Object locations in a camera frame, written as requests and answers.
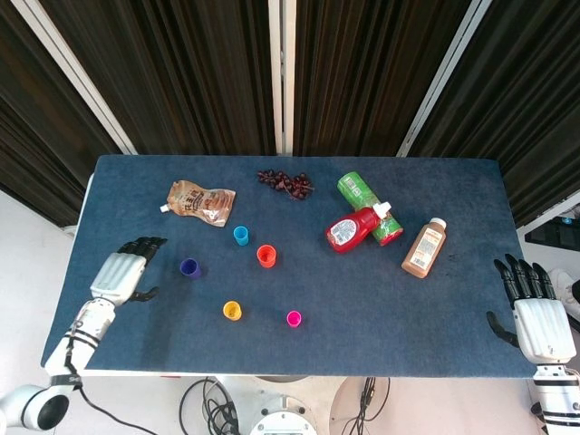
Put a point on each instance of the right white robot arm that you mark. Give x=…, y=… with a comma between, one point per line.
x=559, y=394

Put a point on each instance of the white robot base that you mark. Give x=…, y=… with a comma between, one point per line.
x=281, y=419

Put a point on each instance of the black equipment box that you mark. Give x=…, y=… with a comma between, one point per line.
x=555, y=235

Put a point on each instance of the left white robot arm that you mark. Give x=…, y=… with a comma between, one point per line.
x=90, y=324

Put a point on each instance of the white slanted frame post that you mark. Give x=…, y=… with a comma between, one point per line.
x=74, y=74
x=441, y=79

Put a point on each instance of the brown spout pouch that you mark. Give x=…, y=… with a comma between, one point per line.
x=201, y=201

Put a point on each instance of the blue plastic cup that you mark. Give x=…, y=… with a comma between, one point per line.
x=241, y=235

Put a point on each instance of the purple plastic cup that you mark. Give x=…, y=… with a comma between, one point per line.
x=190, y=267

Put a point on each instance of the green cylindrical can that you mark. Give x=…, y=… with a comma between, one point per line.
x=362, y=199

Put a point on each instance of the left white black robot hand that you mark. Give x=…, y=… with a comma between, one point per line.
x=115, y=274

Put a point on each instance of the red ketchup bottle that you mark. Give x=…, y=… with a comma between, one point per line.
x=349, y=229

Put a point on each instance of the white shoe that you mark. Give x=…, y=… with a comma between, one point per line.
x=564, y=283

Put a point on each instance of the yellow plastic cup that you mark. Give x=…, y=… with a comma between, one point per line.
x=232, y=311

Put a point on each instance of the dark red grape bunch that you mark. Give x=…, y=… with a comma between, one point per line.
x=287, y=182

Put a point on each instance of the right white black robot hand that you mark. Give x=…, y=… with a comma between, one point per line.
x=541, y=326

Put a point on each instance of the orange plastic cup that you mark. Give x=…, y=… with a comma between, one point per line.
x=266, y=256

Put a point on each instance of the blue felt table mat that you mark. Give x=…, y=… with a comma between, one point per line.
x=344, y=317

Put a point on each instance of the brown drink bottle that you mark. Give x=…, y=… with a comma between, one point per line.
x=423, y=249

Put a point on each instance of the pink plastic cup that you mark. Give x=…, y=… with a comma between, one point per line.
x=294, y=318

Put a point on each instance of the white vertical frame post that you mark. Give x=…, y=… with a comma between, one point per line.
x=282, y=77

